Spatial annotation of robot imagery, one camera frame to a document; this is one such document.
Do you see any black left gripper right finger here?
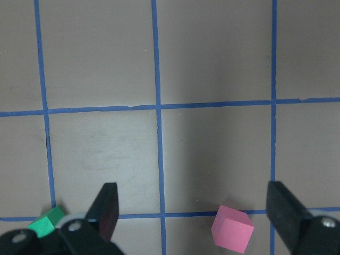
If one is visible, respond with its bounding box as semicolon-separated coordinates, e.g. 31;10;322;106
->
266;181;339;254

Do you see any green cube near left base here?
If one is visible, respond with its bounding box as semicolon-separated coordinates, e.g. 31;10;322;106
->
28;206;65;238

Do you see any pink cube near centre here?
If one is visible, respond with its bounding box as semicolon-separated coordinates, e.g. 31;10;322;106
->
211;205;254;254

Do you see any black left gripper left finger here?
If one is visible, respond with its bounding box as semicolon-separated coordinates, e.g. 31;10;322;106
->
58;183;123;254

